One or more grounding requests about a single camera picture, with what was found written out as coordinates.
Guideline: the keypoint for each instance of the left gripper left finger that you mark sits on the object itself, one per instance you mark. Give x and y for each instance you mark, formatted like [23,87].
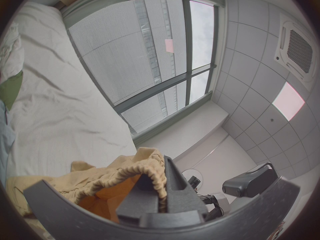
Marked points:
[140,199]

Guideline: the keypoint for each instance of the white ceiling air vent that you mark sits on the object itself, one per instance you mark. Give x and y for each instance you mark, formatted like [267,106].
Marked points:
[297,49]

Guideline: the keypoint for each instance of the tan shorts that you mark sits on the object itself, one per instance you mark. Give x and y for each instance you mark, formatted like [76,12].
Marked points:
[82,181]

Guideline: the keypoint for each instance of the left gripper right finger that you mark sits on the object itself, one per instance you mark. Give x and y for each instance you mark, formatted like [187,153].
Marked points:
[182,194]

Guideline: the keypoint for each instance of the green garment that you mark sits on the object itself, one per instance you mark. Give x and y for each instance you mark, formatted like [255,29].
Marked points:
[10,89]

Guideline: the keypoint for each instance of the white garment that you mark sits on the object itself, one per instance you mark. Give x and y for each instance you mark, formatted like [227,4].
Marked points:
[11,54]

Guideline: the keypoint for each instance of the square ceiling light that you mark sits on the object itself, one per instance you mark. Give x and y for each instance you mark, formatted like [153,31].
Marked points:
[288,101]

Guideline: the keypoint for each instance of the pale blue garment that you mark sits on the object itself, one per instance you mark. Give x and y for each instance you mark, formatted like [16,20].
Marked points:
[5,139]

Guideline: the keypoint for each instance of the window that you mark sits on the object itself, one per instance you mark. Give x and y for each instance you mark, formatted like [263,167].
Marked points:
[125,71]

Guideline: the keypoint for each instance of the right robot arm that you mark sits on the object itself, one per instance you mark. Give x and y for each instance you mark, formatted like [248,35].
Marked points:
[212,207]

